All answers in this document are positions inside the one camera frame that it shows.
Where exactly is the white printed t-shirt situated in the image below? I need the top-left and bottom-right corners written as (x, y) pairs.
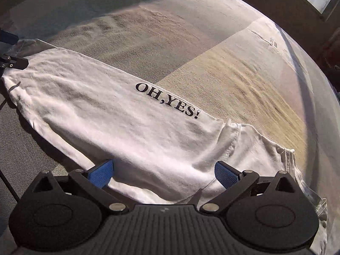
top-left (2, 39), bottom-right (327, 254)

